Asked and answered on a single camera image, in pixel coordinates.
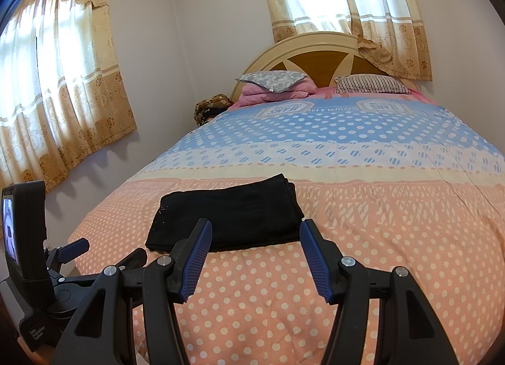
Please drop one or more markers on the cream and brown wooden headboard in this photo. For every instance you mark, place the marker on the cream and brown wooden headboard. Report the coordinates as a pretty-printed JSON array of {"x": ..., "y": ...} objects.
[{"x": 322, "y": 56}]

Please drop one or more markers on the gold curtain on side window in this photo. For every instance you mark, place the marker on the gold curtain on side window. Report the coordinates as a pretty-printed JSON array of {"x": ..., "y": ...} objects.
[{"x": 62, "y": 93}]

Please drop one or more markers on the striped pillow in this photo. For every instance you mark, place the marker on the striped pillow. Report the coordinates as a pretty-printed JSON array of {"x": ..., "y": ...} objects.
[{"x": 370, "y": 83}]

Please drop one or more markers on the gold curtain behind headboard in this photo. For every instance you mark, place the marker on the gold curtain behind headboard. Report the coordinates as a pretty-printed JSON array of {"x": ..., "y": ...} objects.
[{"x": 390, "y": 33}]

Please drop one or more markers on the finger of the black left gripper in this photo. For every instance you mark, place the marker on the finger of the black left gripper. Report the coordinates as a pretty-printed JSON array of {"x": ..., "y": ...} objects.
[
  {"x": 133, "y": 262},
  {"x": 59, "y": 256}
]

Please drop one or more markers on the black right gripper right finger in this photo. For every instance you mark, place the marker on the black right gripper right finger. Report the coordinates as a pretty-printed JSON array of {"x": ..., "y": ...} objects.
[{"x": 323, "y": 258}]

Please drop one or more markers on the pink and blue dotted bedspread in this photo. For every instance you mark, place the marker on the pink and blue dotted bedspread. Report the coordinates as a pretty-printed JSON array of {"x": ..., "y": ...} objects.
[{"x": 393, "y": 181}]

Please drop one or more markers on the grey patterned pillow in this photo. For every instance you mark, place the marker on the grey patterned pillow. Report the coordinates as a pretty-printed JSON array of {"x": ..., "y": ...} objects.
[{"x": 276, "y": 81}]

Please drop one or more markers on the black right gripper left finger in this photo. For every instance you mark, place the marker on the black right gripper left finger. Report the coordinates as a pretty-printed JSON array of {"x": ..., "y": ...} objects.
[{"x": 189, "y": 257}]

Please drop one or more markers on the black camera with screen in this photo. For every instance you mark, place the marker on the black camera with screen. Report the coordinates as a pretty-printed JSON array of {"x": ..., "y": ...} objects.
[{"x": 24, "y": 230}]

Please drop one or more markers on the pink folded blanket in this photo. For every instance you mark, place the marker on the pink folded blanket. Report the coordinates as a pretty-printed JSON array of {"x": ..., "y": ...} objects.
[{"x": 254, "y": 95}]

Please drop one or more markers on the brown patterned bag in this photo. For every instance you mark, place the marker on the brown patterned bag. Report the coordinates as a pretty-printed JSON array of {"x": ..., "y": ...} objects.
[{"x": 210, "y": 108}]

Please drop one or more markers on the black pants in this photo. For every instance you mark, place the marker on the black pants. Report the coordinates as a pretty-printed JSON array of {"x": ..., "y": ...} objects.
[{"x": 258, "y": 214}]

